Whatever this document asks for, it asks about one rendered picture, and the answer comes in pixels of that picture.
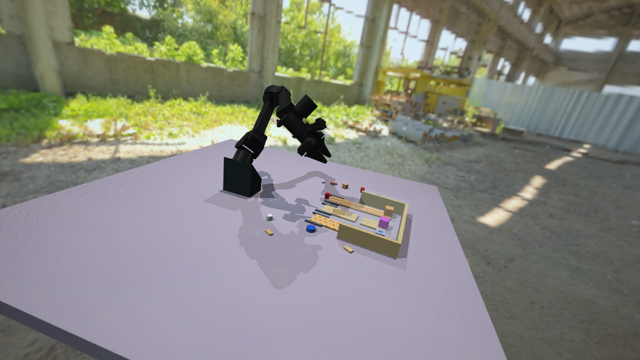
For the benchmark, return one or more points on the orange polka-dot strip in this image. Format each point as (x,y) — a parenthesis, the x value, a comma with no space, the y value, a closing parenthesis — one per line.
(326,222)

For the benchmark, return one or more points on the tan flat board with red stripes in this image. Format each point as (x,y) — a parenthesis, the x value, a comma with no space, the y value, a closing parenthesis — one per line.
(340,201)

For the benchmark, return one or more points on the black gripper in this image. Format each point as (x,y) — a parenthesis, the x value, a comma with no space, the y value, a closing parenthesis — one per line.
(314,146)

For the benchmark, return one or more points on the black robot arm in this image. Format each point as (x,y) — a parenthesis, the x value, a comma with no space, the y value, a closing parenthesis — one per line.
(289,115)

